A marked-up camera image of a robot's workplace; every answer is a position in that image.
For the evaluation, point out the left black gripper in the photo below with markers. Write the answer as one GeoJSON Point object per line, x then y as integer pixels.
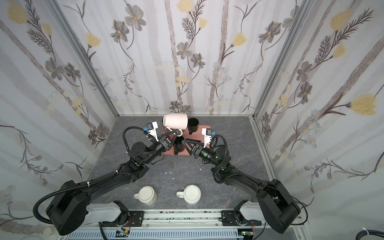
{"type": "Point", "coordinates": [163, 143]}

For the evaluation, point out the cream mug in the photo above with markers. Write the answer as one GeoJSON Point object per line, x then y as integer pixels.
{"type": "Point", "coordinates": [146, 195]}

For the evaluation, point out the white ribbed mug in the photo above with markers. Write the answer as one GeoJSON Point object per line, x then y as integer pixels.
{"type": "Point", "coordinates": [191, 194]}

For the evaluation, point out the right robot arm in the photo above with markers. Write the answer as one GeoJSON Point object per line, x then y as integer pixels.
{"type": "Point", "coordinates": [274, 205]}

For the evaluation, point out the white vented cable duct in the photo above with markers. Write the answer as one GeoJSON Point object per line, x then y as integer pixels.
{"type": "Point", "coordinates": [178, 234]}

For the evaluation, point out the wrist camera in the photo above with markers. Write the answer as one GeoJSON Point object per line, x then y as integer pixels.
{"type": "Point", "coordinates": [207, 133]}
{"type": "Point", "coordinates": [151, 129]}

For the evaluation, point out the pink plastic tray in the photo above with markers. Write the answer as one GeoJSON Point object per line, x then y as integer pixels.
{"type": "Point", "coordinates": [196, 136]}

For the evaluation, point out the red mug black handle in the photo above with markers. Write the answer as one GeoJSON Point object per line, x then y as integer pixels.
{"type": "Point", "coordinates": [174, 137]}

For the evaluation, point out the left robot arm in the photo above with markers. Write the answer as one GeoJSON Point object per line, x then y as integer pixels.
{"type": "Point", "coordinates": [66, 208]}

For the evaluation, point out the black mug white base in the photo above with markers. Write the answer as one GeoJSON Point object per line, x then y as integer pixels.
{"type": "Point", "coordinates": [193, 125]}

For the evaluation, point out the pink mug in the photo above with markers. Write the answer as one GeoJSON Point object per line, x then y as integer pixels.
{"type": "Point", "coordinates": [176, 121]}

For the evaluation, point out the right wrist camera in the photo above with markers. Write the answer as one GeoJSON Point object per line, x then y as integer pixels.
{"type": "Point", "coordinates": [207, 133]}

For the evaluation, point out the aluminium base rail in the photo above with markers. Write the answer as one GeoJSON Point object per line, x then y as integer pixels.
{"type": "Point", "coordinates": [117, 215]}

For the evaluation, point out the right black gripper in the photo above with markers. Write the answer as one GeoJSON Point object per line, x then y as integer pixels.
{"type": "Point", "coordinates": [195, 148]}

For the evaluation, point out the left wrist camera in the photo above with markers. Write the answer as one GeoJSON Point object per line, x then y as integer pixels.
{"type": "Point", "coordinates": [151, 129]}

